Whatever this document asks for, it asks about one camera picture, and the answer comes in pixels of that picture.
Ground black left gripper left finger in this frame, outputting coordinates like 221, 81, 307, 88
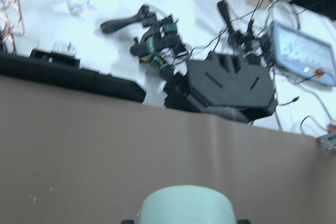
120, 219, 134, 224

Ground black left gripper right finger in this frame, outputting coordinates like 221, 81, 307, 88
237, 219, 249, 224

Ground green cup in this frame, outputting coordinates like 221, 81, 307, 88
139, 185, 237, 223

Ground blue teach pendant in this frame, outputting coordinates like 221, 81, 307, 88
269, 21, 335, 87

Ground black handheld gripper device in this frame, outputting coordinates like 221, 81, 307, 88
100, 5, 188, 80

